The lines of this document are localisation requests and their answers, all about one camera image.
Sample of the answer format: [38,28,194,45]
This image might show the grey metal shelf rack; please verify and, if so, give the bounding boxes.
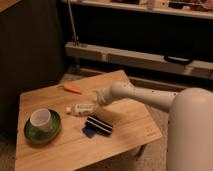
[59,0,213,89]

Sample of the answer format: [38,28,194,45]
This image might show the wooden low table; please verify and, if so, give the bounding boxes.
[15,70,162,171]

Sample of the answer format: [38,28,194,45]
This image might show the black striped box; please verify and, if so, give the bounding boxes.
[85,115,113,136]

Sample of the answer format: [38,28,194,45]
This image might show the green plate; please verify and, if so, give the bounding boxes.
[24,108,61,144]

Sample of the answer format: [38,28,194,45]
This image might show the white cup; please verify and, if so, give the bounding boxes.
[30,108,53,132]

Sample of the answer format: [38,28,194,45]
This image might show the white plastic bottle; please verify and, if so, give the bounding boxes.
[66,103,97,116]

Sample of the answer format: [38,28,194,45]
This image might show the black handle on shelf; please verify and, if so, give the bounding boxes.
[164,56,193,65]

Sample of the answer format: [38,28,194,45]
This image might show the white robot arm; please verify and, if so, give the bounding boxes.
[97,82,213,171]

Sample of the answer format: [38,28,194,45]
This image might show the blue flat object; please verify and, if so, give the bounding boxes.
[82,127,96,138]

